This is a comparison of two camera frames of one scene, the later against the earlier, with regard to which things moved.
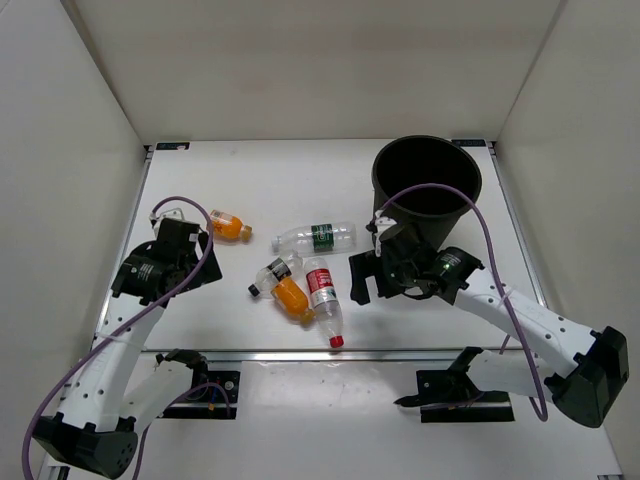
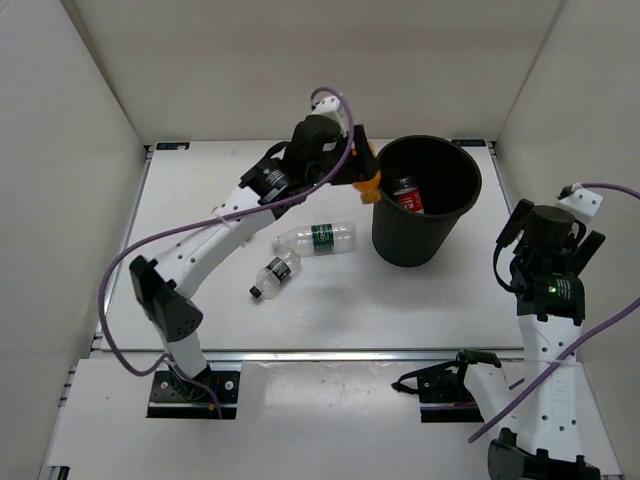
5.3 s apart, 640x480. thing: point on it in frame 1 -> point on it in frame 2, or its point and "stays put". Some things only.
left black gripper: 210,273 -> 363,166
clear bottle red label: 325,299 -> 409,197
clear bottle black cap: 271,274 stays put
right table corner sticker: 469,142 stays put
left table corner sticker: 172,145 stays put
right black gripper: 372,266 -> 579,252
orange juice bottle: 291,299 -> 370,189
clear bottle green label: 315,239 stays put
